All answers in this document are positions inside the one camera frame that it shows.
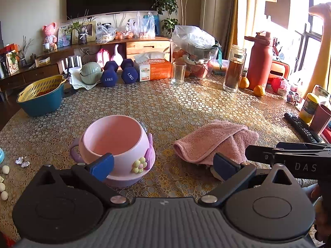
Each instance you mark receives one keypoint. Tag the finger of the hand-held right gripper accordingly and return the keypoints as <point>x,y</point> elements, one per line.
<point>258,153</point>
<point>300,146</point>

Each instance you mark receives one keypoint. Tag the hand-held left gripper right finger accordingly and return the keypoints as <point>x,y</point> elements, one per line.
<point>224,166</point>

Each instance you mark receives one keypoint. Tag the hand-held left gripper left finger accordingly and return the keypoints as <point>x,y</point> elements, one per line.
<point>101,167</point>

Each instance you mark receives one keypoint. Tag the pink fluffy towel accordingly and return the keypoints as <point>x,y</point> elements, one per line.
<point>217,139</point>

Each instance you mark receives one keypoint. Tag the person's right hand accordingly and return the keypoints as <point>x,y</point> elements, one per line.
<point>318,199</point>

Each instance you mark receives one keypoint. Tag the black remote control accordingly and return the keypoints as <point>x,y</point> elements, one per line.
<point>301,128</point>

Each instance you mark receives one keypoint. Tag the maroon cup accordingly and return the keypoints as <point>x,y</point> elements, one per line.
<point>322,120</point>

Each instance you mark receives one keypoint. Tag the yellow bottle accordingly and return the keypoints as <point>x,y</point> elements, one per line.
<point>309,107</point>

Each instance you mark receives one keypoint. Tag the orange tangerine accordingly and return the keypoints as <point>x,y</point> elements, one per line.
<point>244,82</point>
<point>259,90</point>

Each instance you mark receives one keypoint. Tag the red mesh bag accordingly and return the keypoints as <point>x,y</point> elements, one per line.
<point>279,84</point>

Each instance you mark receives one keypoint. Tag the crumpled foil wrappers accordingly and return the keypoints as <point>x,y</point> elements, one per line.
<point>22,161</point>

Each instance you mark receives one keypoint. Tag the glass bottle with brown tea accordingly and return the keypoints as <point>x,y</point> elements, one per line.
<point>234,69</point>

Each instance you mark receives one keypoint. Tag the white cloth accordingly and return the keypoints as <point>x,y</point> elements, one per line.
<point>75,80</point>

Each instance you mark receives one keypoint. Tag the red thermos bottle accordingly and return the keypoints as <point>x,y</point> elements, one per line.
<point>258,62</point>

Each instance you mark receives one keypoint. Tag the blue basin with yellow colander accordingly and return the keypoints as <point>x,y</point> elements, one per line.
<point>41,98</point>

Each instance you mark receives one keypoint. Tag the blue dumbbell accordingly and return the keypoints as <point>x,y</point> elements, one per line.
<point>109,75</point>
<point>128,71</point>

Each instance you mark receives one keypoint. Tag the green round lidded pot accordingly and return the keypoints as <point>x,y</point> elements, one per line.
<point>90,72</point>

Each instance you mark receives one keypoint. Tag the white garlic clove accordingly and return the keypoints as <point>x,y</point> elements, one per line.
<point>5,169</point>
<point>4,195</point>
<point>2,187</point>

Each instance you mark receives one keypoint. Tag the clear drinking glass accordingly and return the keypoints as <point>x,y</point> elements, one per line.
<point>178,73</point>

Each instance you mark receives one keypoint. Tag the white router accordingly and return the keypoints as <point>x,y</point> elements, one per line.
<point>71,64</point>

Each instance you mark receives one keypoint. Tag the orange and white tissue box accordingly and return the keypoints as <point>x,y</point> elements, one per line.
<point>155,69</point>

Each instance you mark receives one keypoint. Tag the pink flamingo toy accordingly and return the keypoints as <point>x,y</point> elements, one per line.
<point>117,56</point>

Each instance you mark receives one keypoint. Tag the wooden television cabinet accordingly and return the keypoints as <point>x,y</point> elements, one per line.
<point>36,73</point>

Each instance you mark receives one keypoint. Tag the small white box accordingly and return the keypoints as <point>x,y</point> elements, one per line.
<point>42,62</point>

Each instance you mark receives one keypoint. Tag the wooden crate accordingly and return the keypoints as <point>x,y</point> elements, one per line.
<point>147,48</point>

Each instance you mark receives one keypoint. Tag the clear plastic bag over fruit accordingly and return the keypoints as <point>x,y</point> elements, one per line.
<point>192,41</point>

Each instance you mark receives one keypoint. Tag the patterned vase with plant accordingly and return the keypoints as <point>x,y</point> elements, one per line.
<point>82,38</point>

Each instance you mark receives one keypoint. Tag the clear bag of food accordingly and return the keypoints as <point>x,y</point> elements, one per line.
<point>104,33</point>

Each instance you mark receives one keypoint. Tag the vase with dry twigs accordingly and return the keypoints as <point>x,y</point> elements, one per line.
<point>24,54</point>

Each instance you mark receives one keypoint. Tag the colourful printed box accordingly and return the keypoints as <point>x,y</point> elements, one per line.
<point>12,63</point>

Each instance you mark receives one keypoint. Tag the window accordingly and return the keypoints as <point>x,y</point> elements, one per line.
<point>316,10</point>

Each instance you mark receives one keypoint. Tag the yellow curtain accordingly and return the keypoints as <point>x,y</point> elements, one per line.
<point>234,18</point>

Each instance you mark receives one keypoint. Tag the pink plush bear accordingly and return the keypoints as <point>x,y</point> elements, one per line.
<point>49,35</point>

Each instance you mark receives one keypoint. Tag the white plastic bag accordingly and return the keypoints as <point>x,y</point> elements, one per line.
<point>142,25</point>

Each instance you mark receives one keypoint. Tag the red gift box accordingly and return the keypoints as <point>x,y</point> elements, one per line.
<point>9,48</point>

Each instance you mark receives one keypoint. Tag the green potted tree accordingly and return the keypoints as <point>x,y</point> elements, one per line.
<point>166,5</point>

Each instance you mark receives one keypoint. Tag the photo frame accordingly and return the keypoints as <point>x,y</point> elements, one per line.
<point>89,32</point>

